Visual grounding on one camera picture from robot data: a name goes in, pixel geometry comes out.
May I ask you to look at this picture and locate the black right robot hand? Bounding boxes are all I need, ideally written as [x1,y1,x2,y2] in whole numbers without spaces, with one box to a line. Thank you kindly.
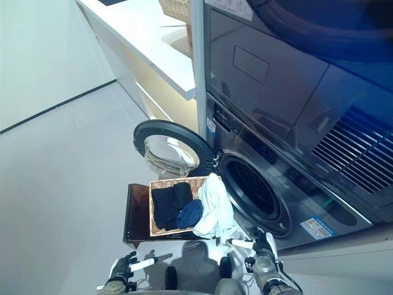
[232,227,279,259]

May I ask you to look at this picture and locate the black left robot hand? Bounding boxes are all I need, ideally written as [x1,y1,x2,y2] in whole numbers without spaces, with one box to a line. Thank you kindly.
[110,251,157,285]

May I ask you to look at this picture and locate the white garment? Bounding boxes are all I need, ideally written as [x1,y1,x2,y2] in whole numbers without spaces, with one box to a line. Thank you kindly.
[192,172,238,240]

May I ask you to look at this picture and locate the blue garment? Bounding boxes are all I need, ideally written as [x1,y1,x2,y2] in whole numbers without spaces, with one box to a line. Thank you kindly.
[176,199,204,230]

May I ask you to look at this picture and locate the silver right robot leg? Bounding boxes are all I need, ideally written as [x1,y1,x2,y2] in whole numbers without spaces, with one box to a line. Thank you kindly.
[214,256,247,295]

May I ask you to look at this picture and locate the silver robot leg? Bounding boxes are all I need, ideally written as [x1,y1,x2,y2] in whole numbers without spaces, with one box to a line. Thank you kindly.
[164,265,187,295]
[214,256,247,295]

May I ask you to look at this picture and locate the silver left robot leg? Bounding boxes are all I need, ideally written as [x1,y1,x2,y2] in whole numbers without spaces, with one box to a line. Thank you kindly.
[164,265,187,295]

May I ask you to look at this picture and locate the blue washer label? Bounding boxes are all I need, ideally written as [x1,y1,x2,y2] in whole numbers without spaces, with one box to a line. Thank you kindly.
[300,217,335,239]

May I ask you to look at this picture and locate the brown wooden stool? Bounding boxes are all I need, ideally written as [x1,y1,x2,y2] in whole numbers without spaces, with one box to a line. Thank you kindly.
[123,183,197,250]

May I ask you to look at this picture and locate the black folded trousers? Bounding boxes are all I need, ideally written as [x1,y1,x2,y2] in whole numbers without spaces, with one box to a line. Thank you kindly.
[151,187,185,232]

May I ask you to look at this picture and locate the large wicker laundry basket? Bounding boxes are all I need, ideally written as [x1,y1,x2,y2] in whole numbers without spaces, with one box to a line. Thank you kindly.
[149,175,222,238]

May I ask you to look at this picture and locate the round glass washer door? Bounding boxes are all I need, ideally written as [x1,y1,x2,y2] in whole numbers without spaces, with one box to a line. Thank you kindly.
[133,119,216,186]

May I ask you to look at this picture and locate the dark grey stacked dryer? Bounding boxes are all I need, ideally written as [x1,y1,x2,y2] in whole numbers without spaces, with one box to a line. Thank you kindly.
[204,0,393,224]

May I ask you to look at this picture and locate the black baseboard strip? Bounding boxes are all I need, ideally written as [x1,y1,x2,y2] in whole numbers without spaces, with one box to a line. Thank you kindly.
[0,79,118,135]

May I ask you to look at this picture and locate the white counter cabinet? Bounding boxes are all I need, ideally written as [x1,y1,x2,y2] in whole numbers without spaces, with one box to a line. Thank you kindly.
[76,0,198,130]

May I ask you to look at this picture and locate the pale woven storage basket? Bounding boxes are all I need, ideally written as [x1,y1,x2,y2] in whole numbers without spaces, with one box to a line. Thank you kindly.
[158,0,193,24]

